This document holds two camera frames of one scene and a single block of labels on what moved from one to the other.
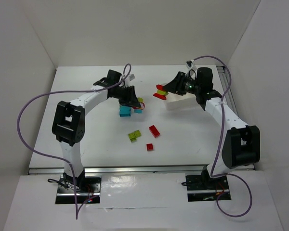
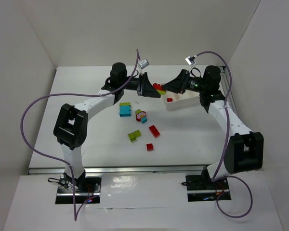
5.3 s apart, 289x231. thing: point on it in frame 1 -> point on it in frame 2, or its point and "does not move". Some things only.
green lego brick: (162, 92) does not move
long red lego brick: (153, 130) does not move
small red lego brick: (150, 147) does not move
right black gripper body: (178, 82) does not move
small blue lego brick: (138, 110) -> (144, 120)
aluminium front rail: (147, 169) does not move
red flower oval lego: (142, 107) -> (140, 115)
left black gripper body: (125, 94) -> (139, 84)
